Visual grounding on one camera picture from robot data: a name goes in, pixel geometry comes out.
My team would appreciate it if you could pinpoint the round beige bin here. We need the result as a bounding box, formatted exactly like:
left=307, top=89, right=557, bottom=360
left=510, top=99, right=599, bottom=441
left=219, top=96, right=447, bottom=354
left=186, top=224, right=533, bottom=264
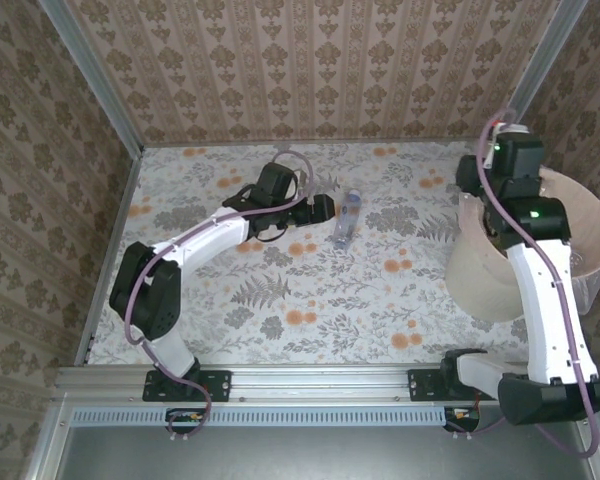
left=444, top=164, right=600, bottom=321

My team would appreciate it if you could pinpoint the pale blue water bottle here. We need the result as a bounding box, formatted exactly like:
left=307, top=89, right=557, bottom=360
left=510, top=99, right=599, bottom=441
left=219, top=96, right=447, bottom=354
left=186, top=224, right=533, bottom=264
left=331, top=188, right=365, bottom=250

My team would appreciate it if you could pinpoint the floral patterned table cover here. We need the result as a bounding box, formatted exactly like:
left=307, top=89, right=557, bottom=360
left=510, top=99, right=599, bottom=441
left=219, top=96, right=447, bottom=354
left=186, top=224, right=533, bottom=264
left=87, top=141, right=531, bottom=366

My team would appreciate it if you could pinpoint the grey metal sheet panel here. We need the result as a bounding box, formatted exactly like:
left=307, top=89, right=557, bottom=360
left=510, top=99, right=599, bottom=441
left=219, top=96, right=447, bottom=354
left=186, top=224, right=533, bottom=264
left=59, top=424, right=599, bottom=480

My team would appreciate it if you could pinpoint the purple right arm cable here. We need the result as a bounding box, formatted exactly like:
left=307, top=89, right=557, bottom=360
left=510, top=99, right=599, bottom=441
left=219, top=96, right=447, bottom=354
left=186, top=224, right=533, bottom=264
left=447, top=107, right=600, bottom=459

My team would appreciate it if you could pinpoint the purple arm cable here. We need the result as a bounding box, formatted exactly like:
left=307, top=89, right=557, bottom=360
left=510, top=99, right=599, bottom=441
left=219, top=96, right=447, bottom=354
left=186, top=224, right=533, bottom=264
left=447, top=107, right=600, bottom=459
left=123, top=148, right=315, bottom=441

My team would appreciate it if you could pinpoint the aluminium back rail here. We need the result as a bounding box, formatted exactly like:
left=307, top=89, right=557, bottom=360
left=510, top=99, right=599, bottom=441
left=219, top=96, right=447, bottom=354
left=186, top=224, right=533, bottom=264
left=140, top=138, right=496, bottom=150

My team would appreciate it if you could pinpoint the aluminium frame post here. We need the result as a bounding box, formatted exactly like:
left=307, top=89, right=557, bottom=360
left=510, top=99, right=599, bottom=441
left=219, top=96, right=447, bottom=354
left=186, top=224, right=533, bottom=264
left=489, top=0, right=591, bottom=156
left=37, top=0, right=145, bottom=156

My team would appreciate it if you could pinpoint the aluminium side rail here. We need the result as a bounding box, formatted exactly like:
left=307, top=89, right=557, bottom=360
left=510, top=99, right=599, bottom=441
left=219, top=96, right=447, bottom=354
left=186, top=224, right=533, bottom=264
left=82, top=148, right=145, bottom=364

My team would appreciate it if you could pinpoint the aluminium mounting rail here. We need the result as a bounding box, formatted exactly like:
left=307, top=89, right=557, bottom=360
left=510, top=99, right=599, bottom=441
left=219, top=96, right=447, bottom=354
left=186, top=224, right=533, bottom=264
left=54, top=363, right=496, bottom=404

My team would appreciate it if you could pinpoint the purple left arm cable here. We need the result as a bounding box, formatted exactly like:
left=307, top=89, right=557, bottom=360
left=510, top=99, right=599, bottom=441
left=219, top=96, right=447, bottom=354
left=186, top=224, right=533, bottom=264
left=123, top=148, right=315, bottom=441

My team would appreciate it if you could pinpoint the white slotted cable duct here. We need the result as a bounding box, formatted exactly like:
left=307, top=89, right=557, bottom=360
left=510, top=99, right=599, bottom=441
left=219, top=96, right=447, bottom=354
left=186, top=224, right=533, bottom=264
left=72, top=405, right=454, bottom=427

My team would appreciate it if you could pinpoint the small wired connector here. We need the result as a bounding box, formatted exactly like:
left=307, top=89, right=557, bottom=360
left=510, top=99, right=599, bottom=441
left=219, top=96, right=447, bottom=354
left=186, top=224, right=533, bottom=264
left=443, top=406, right=482, bottom=432
left=165, top=407, right=207, bottom=427

